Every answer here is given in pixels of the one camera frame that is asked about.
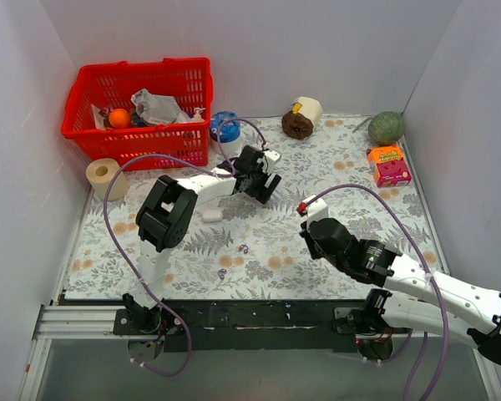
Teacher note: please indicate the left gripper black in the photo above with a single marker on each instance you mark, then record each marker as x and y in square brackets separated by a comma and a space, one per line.
[260, 184]

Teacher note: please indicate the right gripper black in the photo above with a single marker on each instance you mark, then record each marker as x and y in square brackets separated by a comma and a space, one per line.
[314, 241]

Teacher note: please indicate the white earbud charging case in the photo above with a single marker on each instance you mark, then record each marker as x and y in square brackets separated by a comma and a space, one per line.
[212, 216]

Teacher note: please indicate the purple ear clip earbud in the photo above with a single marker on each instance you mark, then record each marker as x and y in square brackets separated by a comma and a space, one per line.
[244, 248]

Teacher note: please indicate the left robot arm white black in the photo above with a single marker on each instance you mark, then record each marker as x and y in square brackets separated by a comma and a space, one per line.
[164, 218]

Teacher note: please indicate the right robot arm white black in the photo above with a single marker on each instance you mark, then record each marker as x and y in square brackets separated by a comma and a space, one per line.
[472, 312]

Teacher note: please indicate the blue white wipes tub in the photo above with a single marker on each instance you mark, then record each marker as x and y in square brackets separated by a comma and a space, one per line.
[225, 133]

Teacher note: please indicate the floral table mat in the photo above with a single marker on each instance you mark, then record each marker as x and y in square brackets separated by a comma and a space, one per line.
[207, 263]

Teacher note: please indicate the white pump bottle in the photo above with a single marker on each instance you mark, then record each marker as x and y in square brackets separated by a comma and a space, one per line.
[197, 116]

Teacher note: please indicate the brown cream towel roll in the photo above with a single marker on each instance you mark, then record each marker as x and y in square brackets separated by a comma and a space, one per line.
[301, 118]

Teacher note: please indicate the orange pink sponge box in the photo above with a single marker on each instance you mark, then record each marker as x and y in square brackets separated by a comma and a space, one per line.
[388, 166]

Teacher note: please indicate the crumpled grey plastic bag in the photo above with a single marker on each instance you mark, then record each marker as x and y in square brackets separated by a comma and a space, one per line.
[156, 109]

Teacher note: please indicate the red plastic shopping basket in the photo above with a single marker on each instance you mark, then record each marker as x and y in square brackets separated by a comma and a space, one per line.
[111, 86]

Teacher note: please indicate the green textured melon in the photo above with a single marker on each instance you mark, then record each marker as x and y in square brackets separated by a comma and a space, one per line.
[385, 128]

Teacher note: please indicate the orange fruit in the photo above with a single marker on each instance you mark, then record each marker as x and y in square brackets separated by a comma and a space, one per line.
[119, 119]

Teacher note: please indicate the beige paper roll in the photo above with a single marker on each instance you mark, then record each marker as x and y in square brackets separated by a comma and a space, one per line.
[99, 174]

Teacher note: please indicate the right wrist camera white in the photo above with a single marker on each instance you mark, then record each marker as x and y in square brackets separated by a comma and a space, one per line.
[312, 209]

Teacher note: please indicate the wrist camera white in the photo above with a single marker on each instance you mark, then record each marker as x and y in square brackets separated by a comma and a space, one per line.
[269, 159]
[312, 209]

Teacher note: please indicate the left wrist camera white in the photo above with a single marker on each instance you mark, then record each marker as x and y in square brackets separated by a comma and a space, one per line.
[269, 159]

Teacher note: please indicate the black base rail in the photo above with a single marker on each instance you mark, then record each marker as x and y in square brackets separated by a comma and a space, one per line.
[340, 326]

